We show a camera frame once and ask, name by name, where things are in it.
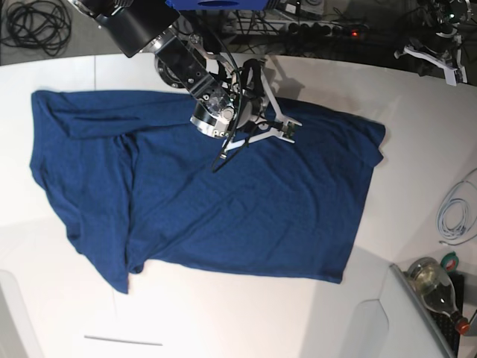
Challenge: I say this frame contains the clear glass bottle red cap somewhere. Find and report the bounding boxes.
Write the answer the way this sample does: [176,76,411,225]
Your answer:
[406,257,470,335]

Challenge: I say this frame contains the black table leg post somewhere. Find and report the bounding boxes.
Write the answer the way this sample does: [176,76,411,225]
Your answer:
[199,10,226,54]

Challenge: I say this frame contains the black power strip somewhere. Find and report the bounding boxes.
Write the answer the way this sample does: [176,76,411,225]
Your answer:
[286,22,370,41]

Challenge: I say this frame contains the blue plastic crate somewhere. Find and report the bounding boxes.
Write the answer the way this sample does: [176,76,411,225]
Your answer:
[166,0,268,11]

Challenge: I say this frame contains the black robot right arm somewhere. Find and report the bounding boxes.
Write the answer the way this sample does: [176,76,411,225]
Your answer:
[70,1,300,158]

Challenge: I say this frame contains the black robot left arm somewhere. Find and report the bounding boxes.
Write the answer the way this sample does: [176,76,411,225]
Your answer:
[394,1,473,87]

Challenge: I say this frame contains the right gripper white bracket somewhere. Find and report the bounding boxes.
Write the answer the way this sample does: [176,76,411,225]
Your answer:
[220,58,302,159]

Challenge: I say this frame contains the light blue coiled cable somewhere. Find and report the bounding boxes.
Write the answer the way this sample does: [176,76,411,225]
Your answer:
[436,177,477,246]

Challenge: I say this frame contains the dark blue t-shirt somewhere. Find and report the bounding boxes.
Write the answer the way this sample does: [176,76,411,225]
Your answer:
[30,90,385,293]

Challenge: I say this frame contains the black coiled floor cables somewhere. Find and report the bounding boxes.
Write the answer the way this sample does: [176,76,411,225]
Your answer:
[0,0,73,57]

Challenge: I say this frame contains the green tape roll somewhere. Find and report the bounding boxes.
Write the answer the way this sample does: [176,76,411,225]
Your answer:
[440,251,459,272]

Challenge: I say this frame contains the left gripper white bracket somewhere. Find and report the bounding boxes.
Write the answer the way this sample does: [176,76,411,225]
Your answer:
[394,35,468,87]

